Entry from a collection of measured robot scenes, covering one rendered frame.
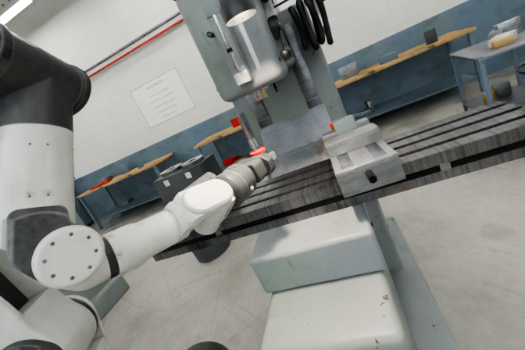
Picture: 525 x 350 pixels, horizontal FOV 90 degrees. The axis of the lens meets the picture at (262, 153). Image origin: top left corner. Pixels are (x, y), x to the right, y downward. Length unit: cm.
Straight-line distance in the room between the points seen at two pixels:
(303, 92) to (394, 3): 415
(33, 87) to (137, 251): 28
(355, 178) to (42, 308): 74
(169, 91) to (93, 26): 193
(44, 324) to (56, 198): 36
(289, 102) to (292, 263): 71
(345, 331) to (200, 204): 41
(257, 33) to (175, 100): 509
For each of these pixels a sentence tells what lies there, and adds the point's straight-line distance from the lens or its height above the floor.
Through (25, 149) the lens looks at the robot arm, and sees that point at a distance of 47.
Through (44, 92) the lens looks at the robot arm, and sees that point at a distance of 50.
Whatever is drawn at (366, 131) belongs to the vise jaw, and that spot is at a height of 109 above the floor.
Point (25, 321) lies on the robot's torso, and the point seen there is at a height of 110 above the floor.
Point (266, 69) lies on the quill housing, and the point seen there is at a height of 135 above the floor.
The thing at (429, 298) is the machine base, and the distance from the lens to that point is 150.
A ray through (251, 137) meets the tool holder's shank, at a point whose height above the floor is 120.
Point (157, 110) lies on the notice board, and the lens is 603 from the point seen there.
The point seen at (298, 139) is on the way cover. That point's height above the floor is 104.
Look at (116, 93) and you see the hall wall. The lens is 653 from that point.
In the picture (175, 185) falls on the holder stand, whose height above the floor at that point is 113.
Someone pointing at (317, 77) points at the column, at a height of 125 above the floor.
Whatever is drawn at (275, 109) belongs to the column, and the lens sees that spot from 122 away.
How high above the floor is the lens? 131
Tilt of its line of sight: 13 degrees down
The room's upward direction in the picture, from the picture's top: 25 degrees counter-clockwise
